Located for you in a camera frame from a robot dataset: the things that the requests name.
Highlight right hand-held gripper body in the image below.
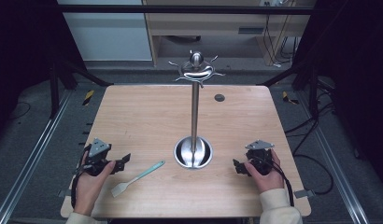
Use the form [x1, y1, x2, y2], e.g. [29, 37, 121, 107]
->
[244, 139, 276, 176]

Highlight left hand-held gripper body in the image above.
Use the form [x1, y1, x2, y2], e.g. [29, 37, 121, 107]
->
[81, 137, 121, 177]

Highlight teal handled white spatula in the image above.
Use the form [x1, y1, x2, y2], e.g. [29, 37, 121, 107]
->
[110, 160, 166, 199]

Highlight steel utensil stand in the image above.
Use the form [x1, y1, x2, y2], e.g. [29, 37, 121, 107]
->
[167, 49, 227, 171]

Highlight person's right hand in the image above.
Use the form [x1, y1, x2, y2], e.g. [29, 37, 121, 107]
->
[243, 148, 286, 194]

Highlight person's left hand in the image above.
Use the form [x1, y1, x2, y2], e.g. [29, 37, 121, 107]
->
[73, 150, 118, 217]

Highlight yellow black striped tape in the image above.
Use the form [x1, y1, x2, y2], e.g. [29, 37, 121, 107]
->
[82, 89, 96, 107]
[280, 90, 301, 105]

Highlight black metal stand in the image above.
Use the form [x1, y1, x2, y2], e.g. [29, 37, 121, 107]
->
[48, 57, 115, 119]
[259, 61, 323, 120]

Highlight white cabinet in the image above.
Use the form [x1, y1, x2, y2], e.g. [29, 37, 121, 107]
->
[56, 0, 153, 63]

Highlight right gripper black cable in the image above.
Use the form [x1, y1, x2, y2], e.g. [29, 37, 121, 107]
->
[250, 154, 295, 208]

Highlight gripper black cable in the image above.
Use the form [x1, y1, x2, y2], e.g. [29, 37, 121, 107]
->
[69, 145, 92, 210]
[250, 154, 295, 208]

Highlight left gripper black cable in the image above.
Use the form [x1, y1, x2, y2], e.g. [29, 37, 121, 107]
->
[69, 145, 92, 210]

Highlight black floor cables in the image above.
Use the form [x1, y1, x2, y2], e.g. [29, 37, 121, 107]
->
[283, 101, 336, 196]

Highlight aluminium floor rail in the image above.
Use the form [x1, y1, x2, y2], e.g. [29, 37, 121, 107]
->
[0, 89, 74, 224]
[295, 89, 372, 224]

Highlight black cables under desk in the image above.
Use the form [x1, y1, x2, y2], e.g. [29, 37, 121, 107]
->
[262, 13, 302, 69]

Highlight black horizontal frame bar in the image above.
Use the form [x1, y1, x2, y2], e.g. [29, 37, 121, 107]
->
[54, 4, 319, 16]

